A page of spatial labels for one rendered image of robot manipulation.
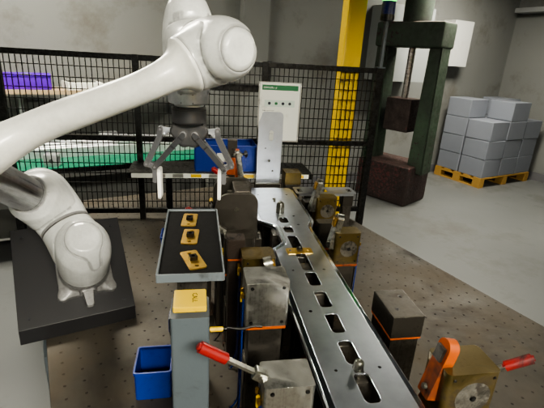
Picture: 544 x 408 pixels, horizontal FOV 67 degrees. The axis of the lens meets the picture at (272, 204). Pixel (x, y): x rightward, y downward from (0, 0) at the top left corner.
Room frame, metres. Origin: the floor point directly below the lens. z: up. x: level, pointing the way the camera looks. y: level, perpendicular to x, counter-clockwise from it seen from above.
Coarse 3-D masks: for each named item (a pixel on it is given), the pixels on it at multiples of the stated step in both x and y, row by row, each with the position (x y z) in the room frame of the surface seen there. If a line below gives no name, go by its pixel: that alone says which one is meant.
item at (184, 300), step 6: (174, 294) 0.67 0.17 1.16; (180, 294) 0.67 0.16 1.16; (186, 294) 0.67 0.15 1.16; (192, 294) 0.67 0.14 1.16; (198, 294) 0.67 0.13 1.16; (204, 294) 0.67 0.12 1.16; (174, 300) 0.64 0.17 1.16; (180, 300) 0.65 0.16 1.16; (186, 300) 0.65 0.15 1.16; (192, 300) 0.65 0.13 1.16; (198, 300) 0.65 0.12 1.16; (204, 300) 0.65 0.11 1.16; (174, 306) 0.63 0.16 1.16; (180, 306) 0.63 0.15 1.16; (186, 306) 0.63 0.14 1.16; (192, 306) 0.63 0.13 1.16; (198, 306) 0.63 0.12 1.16; (204, 306) 0.63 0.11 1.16; (174, 312) 0.62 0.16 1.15
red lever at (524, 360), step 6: (528, 354) 0.66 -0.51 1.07; (504, 360) 0.67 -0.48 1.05; (510, 360) 0.67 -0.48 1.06; (516, 360) 0.66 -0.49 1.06; (522, 360) 0.66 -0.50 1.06; (528, 360) 0.65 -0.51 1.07; (534, 360) 0.65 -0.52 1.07; (498, 366) 0.67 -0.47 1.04; (504, 366) 0.66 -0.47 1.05; (510, 366) 0.66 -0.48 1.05; (516, 366) 0.65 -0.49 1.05; (522, 366) 0.65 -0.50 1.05
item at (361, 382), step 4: (364, 376) 0.67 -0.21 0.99; (356, 380) 0.66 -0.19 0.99; (360, 380) 0.66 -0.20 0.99; (364, 380) 0.66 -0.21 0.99; (368, 380) 0.66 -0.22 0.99; (360, 384) 0.66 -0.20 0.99; (364, 384) 0.66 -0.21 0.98; (368, 384) 0.66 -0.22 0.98; (360, 388) 0.66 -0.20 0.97; (364, 388) 0.66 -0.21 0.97; (368, 388) 0.66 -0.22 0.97; (364, 392) 0.66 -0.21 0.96; (368, 392) 0.66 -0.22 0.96; (364, 396) 0.66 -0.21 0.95; (368, 396) 0.66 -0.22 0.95; (368, 400) 0.66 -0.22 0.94
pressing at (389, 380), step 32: (256, 192) 1.77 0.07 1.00; (288, 192) 1.80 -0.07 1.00; (288, 224) 1.42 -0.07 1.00; (288, 256) 1.16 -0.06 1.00; (320, 256) 1.17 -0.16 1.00; (320, 288) 0.98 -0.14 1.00; (320, 320) 0.84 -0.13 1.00; (352, 320) 0.85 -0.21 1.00; (320, 352) 0.72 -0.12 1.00; (384, 352) 0.74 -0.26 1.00; (320, 384) 0.63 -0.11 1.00; (352, 384) 0.64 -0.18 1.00; (384, 384) 0.64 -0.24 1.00
